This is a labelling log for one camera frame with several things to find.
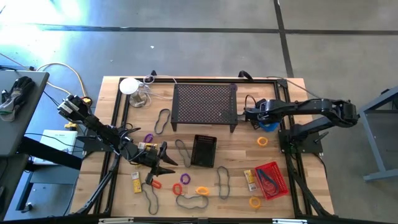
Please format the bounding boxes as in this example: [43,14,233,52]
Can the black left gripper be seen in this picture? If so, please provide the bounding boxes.
[135,141,179,185]

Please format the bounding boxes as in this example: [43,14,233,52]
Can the blue slotted plastic basket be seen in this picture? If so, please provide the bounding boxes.
[258,121,281,133]

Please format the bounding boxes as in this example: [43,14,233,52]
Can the yellow rectangular packet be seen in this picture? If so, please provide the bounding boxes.
[243,169,258,192]
[137,142,158,151]
[131,171,142,195]

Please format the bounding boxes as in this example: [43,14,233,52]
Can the large teal rubber band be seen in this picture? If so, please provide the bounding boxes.
[175,194,210,210]
[216,165,231,200]
[154,108,172,136]
[174,138,192,169]
[257,169,280,196]
[141,182,160,216]

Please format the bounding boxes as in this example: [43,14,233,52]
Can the black perforated metal shelf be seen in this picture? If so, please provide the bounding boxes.
[170,83,239,134]

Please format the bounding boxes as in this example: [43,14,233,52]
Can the red slotted plastic basket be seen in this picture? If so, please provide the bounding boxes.
[254,161,290,201]

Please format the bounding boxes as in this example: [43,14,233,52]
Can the black desk crossbar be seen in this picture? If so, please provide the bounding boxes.
[18,136,83,170]

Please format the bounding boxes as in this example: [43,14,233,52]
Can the black slotted plastic basket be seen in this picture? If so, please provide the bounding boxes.
[190,134,218,169]

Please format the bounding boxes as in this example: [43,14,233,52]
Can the white mushroom-shaped lamp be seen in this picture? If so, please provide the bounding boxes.
[119,77,150,108]

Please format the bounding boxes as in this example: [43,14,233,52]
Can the white box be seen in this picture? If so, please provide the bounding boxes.
[32,129,78,166]

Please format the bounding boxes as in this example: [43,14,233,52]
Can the grey side table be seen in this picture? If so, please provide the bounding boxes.
[0,70,50,158]

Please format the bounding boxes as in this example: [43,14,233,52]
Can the black and grey gloves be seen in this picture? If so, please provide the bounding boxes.
[0,75,36,123]

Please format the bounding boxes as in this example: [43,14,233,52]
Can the white lamp cable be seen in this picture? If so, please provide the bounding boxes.
[138,74,178,108]

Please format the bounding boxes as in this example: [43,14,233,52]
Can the silver metal bracket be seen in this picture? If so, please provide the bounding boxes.
[272,218,308,224]
[98,217,135,224]

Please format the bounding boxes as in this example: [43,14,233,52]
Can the cream yellow cable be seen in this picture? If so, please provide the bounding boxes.
[36,62,93,105]

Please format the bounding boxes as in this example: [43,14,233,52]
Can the grey-blue table frame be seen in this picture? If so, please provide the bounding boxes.
[359,86,398,183]

